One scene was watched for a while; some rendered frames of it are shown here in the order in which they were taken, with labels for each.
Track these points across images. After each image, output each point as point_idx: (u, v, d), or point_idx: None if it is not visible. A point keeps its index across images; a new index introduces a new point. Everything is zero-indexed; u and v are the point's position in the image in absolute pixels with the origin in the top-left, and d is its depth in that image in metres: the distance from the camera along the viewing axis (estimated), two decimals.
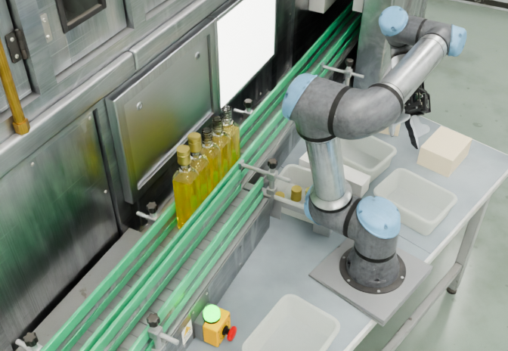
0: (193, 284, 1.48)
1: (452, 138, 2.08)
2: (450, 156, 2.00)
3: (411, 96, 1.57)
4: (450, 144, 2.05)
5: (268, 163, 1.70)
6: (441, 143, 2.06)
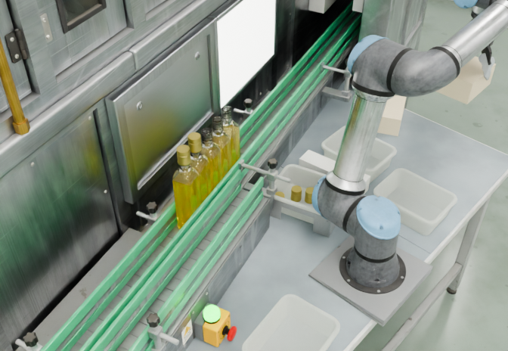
0: (193, 284, 1.48)
1: (473, 62, 1.88)
2: (470, 79, 1.81)
3: None
4: (471, 69, 1.85)
5: (268, 163, 1.70)
6: (461, 66, 1.86)
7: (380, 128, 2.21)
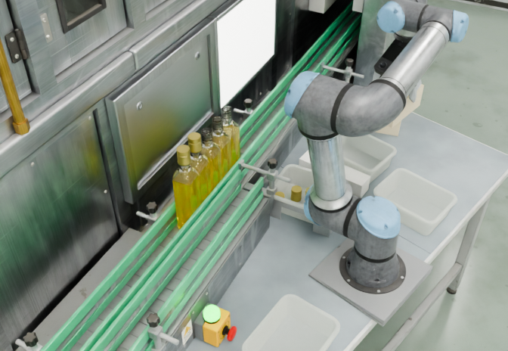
0: (193, 284, 1.48)
1: None
2: None
3: None
4: None
5: (268, 163, 1.70)
6: None
7: (380, 128, 2.21)
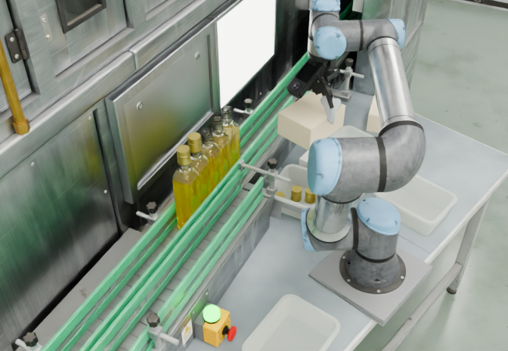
0: (193, 284, 1.48)
1: (320, 104, 1.71)
2: (311, 123, 1.64)
3: (335, 79, 1.64)
4: (316, 111, 1.68)
5: (268, 163, 1.70)
6: (306, 109, 1.69)
7: (380, 128, 2.21)
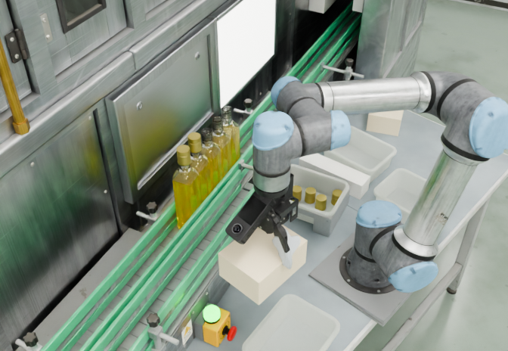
0: (193, 284, 1.48)
1: None
2: (259, 272, 1.24)
3: (291, 212, 1.24)
4: (268, 251, 1.28)
5: None
6: (255, 246, 1.29)
7: (380, 128, 2.21)
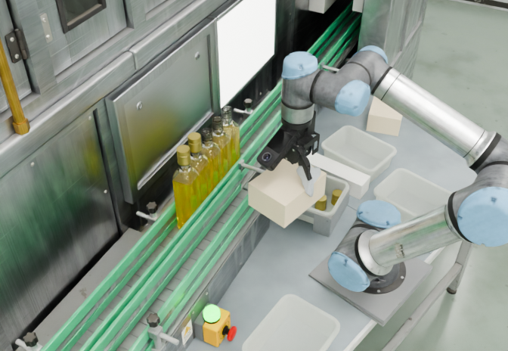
0: (193, 284, 1.48)
1: None
2: (285, 198, 1.41)
3: (314, 145, 1.42)
4: (292, 181, 1.46)
5: None
6: (280, 178, 1.47)
7: (380, 128, 2.21)
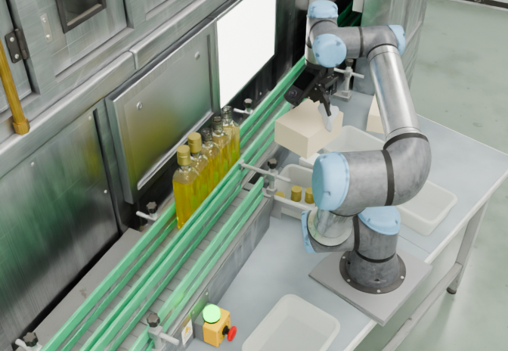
0: (193, 284, 1.48)
1: (318, 111, 1.69)
2: (308, 132, 1.61)
3: (332, 85, 1.62)
4: (314, 119, 1.66)
5: (268, 163, 1.70)
6: (303, 116, 1.67)
7: (380, 128, 2.21)
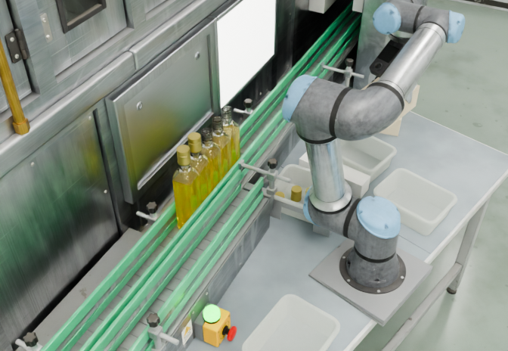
0: (193, 284, 1.48)
1: None
2: None
3: None
4: None
5: (268, 163, 1.70)
6: None
7: None
